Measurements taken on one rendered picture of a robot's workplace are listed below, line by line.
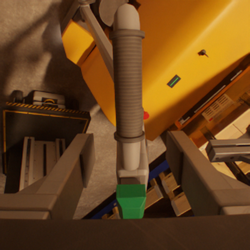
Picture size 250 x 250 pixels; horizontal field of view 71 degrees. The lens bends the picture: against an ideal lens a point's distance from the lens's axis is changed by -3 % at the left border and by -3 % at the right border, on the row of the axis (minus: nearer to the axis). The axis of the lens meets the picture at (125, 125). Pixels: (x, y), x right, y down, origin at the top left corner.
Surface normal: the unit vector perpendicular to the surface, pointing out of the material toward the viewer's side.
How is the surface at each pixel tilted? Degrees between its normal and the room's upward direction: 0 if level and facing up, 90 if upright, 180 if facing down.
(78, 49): 22
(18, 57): 0
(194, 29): 45
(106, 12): 0
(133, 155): 27
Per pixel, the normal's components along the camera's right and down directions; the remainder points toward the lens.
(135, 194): -0.03, -0.68
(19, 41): 0.29, 0.69
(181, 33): -0.56, -0.02
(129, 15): 0.27, 0.37
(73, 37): 0.00, 0.54
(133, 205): -0.01, 0.04
